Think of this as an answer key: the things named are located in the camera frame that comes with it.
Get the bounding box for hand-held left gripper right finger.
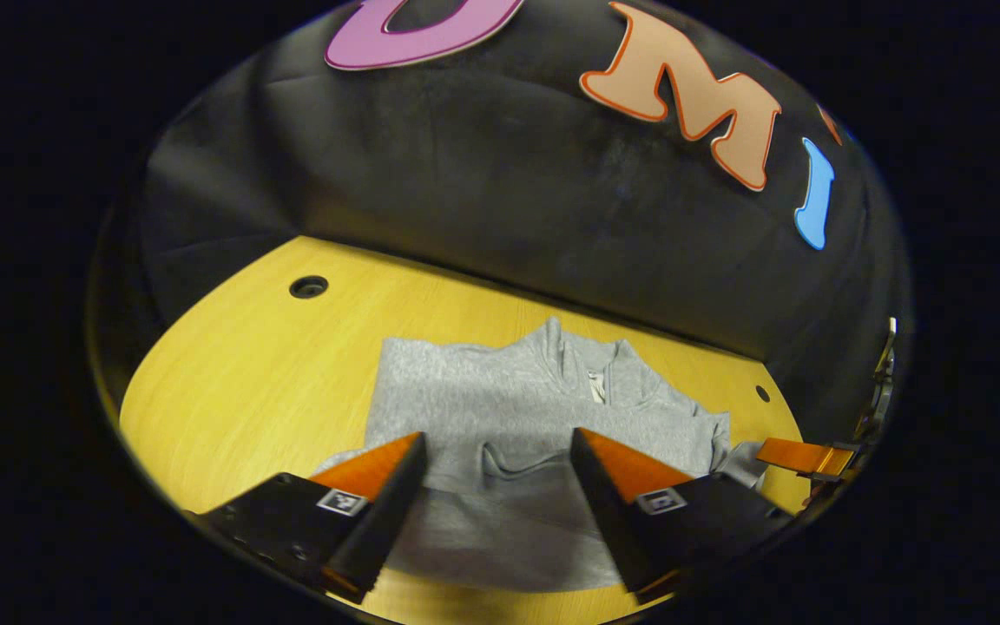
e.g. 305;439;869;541
569;427;794;606

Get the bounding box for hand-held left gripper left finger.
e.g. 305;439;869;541
196;431;428;606

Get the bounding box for grey zip-neck sweatshirt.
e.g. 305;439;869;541
309;316;770;595

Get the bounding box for black backdrop cloth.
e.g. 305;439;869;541
92;0;913;452

